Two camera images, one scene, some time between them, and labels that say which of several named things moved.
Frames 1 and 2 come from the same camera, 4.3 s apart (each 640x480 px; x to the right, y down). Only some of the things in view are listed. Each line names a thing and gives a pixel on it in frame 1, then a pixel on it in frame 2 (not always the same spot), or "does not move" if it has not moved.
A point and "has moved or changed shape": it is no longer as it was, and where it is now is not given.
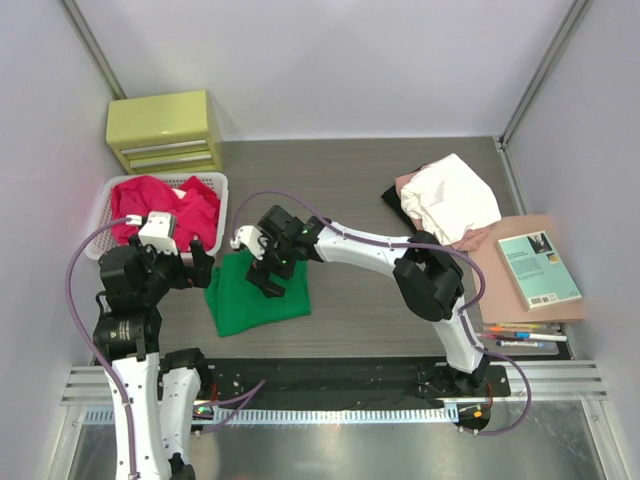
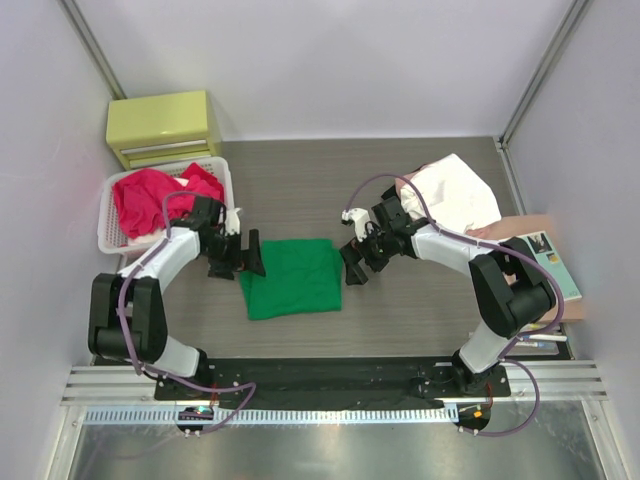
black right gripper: [259, 274] to [352, 253]
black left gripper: [196, 275] to [249, 259]
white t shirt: [448, 196] does not move
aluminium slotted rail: [293, 415] does not move
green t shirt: [238, 305] has moved or changed shape
